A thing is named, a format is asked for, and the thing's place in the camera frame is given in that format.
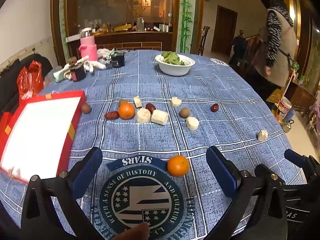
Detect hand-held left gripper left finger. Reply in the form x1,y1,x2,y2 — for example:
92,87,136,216
20,146,103,240

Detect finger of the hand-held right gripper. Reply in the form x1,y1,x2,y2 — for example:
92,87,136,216
284,149,320,183

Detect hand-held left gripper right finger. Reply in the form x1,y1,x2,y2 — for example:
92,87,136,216
205,146,288,240

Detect orange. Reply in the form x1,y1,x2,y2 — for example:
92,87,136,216
167,155,190,178
118,102,136,120

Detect large red gift box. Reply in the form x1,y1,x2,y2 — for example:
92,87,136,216
0,90,87,185

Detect person's left hand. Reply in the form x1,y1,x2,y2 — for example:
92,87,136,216
117,222,151,240

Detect metal kettle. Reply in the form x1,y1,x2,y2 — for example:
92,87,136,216
282,120,295,133

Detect white bucket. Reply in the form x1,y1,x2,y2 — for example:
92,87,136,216
278,97,293,121

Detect wooden sideboard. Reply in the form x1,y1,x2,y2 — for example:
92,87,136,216
284,79,316,114

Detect blue plaid tablecloth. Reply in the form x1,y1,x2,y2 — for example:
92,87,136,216
0,49,304,240

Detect mint green cloth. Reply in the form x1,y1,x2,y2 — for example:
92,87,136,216
53,69,69,83

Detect dark jar with cork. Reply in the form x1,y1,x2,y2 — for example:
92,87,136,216
67,57,87,82

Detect clear plastic bag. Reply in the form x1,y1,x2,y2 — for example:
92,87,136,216
44,65,62,87

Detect white cloth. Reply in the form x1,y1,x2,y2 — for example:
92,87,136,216
97,48,113,61
64,56,107,73

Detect red plastic bag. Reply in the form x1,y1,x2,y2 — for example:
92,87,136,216
17,60,44,103

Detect white bowl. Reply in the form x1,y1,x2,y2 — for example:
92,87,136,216
155,54,196,76

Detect green leafy vegetables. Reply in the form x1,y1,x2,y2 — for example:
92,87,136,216
161,51,187,66

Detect pink bottle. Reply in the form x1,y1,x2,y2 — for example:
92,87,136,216
78,27,99,63

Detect wooden chair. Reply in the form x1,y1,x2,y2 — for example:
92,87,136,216
198,26,211,56

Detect brown wooden door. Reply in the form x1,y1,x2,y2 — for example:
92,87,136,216
211,5,238,57

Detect yellow box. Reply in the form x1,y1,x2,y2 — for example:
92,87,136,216
113,23,134,32

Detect bamboo print panel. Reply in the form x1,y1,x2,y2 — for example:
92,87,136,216
176,0,201,54

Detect wooden glass cabinet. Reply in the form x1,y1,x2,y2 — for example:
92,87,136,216
51,0,181,61

